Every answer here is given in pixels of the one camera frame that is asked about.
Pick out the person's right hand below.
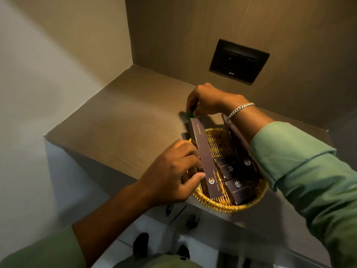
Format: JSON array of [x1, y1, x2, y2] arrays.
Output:
[[186, 83, 248, 117]]

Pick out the person's left hand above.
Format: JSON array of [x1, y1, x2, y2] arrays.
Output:
[[139, 139, 206, 207]]

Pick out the long brown box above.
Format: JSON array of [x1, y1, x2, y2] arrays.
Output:
[[187, 117, 224, 200], [221, 113, 263, 182]]

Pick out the person's right forearm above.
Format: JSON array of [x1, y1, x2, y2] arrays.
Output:
[[227, 101, 357, 268]]

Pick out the person's left forearm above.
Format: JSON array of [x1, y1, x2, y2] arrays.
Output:
[[0, 180, 158, 268]]

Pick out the yellow wicker basket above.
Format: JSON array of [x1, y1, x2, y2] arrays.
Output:
[[181, 127, 268, 214]]

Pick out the small brown box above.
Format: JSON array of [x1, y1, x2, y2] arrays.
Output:
[[223, 177, 255, 206], [214, 156, 242, 179]]

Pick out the dark hook under shelf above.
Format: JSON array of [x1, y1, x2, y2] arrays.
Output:
[[186, 214, 200, 230]]

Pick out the long brown box, flap end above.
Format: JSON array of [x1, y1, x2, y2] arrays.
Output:
[[221, 113, 263, 182]]

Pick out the black shoe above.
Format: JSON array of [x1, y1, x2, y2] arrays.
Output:
[[133, 233, 150, 259], [178, 245, 191, 260]]

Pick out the green trousers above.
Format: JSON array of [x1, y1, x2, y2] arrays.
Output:
[[113, 253, 202, 268]]

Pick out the silver chain bracelet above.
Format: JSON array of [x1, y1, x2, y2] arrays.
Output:
[[227, 102, 255, 119]]

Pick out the black wall socket panel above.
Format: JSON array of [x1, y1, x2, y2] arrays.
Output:
[[209, 39, 270, 86]]

